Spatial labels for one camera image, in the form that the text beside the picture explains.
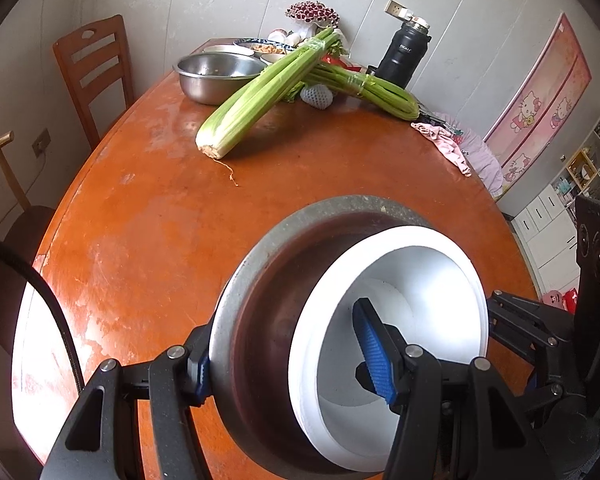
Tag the shiny steel bowl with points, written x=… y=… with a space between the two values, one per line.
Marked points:
x=260 y=340

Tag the dried flower bouquet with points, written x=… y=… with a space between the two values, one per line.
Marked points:
x=312 y=11

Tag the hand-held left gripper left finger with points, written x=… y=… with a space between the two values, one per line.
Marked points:
x=200 y=365

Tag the red instant noodle bowl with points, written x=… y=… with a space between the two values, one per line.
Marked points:
x=420 y=300

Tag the black thermos bottle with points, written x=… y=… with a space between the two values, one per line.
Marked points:
x=397 y=60

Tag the fruit in foam net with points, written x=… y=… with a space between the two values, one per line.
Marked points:
x=316 y=96

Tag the white shelf cabinet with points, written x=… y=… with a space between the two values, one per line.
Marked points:
x=550 y=225

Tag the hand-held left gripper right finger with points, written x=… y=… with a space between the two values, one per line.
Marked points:
x=377 y=355

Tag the pink cloth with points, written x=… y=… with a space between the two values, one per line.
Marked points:
x=445 y=145

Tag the pink cartoon cat wardrobe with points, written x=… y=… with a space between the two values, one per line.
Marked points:
x=540 y=110

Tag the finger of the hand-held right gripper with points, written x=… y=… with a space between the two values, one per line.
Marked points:
x=560 y=387
x=530 y=325

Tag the white bowl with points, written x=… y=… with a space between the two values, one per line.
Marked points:
x=220 y=49

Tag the thick celery bunch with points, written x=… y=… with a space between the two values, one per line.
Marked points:
x=250 y=105

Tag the pink child chair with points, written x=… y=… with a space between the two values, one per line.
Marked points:
x=555 y=300

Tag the large steel basin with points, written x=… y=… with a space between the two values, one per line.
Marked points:
x=205 y=85

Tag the red-brown wooden chair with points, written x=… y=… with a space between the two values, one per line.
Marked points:
x=115 y=25

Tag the purple garment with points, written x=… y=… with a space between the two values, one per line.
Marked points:
x=485 y=165

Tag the grey wall socket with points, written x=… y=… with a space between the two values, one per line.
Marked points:
x=41 y=142

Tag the thin celery bunch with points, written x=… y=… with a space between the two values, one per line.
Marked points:
x=380 y=92

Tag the light wooden armchair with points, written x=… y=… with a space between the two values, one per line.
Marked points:
x=15 y=250

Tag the blue patterned dish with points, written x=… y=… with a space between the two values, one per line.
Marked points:
x=267 y=49

